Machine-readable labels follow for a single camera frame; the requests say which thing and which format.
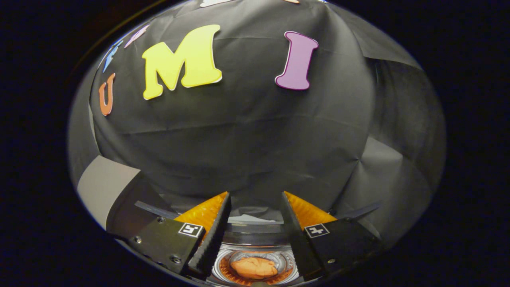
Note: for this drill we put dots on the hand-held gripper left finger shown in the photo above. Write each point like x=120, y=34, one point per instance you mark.
x=209, y=243

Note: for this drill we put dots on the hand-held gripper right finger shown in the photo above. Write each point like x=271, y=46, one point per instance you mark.
x=301, y=243

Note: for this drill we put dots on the dark transparent washing machine lid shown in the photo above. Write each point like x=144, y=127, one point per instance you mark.
x=255, y=228

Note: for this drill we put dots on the grey cabinet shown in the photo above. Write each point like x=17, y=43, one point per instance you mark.
x=103, y=183

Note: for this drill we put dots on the orange polo shirt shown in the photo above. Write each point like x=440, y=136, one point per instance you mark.
x=253, y=268

